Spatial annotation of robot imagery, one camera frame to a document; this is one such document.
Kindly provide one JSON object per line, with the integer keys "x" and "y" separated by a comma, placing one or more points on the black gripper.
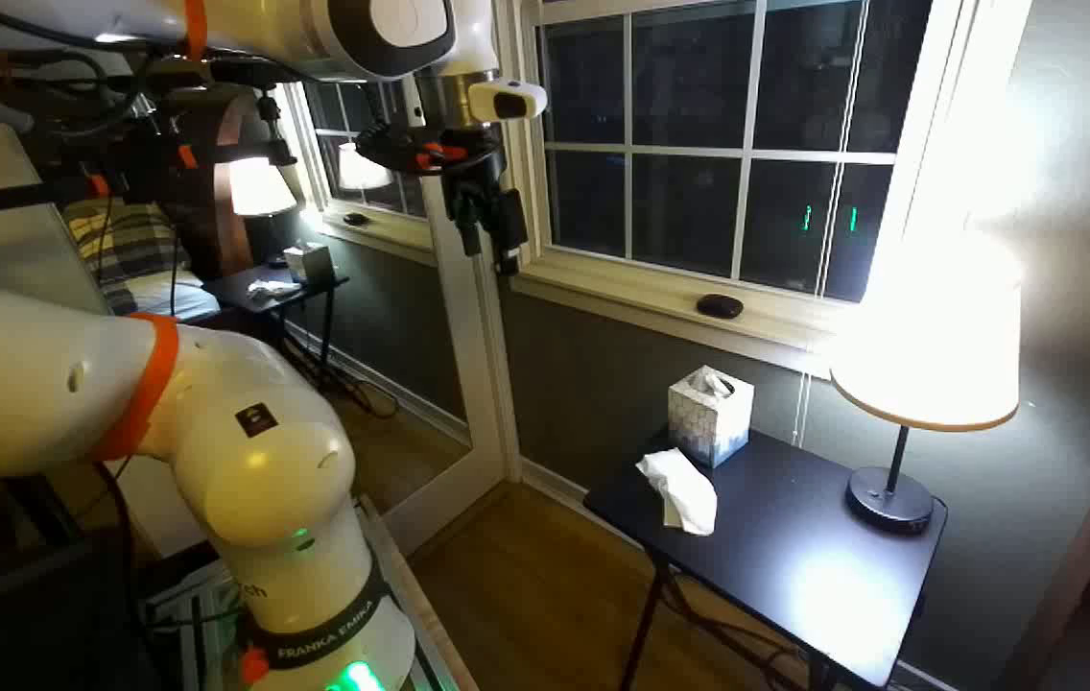
{"x": 476, "y": 158}

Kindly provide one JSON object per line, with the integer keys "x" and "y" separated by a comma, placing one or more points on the white shade table lamp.
{"x": 930, "y": 368}

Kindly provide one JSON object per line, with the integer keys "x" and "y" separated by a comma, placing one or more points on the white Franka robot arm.
{"x": 252, "y": 460}

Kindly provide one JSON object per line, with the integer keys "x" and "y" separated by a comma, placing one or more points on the white framed leaning mirror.
{"x": 479, "y": 368}

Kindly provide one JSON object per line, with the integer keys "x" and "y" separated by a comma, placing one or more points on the white framed grid window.
{"x": 698, "y": 151}

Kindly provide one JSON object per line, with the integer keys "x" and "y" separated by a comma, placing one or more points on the small black oval object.
{"x": 720, "y": 305}

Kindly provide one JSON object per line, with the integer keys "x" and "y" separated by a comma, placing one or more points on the white blue tissue box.
{"x": 707, "y": 417}

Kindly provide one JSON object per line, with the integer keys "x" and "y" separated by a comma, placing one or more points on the crumpled white tissue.
{"x": 680, "y": 491}

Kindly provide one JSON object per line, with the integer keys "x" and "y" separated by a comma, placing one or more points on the black side table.
{"x": 775, "y": 550}

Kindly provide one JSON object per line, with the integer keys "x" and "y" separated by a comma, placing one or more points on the wrist mounted camera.
{"x": 507, "y": 102}

